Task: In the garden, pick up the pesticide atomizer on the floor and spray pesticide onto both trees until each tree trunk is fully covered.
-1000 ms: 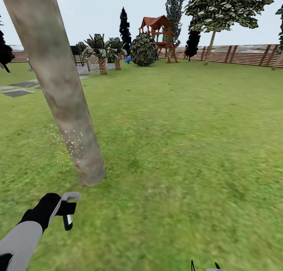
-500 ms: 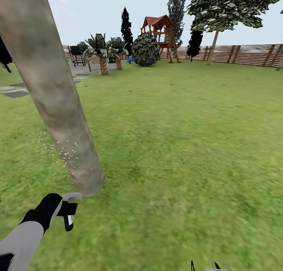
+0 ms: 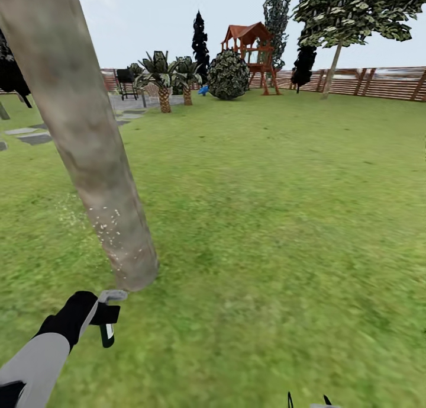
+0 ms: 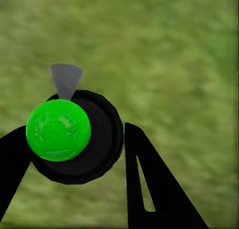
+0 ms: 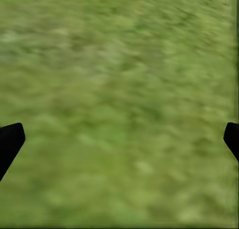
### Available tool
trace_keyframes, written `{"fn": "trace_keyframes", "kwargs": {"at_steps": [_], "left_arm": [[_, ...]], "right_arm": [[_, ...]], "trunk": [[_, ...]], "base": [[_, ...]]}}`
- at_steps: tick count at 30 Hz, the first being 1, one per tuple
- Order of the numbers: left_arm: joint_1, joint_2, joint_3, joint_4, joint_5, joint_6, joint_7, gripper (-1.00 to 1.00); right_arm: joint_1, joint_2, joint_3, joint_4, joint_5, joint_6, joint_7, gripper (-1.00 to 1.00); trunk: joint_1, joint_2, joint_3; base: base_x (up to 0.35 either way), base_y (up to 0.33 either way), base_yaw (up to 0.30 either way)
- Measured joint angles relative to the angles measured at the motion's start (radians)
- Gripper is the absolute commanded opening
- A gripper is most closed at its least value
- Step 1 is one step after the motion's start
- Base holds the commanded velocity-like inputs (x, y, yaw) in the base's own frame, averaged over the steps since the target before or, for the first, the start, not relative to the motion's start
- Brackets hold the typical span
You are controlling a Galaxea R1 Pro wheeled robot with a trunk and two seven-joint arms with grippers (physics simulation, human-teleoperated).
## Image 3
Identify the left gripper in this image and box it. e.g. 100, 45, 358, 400
91, 303, 120, 326

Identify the pesticide atomizer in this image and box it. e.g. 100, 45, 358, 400
100, 323, 114, 348

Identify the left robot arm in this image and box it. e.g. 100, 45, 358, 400
0, 289, 128, 408

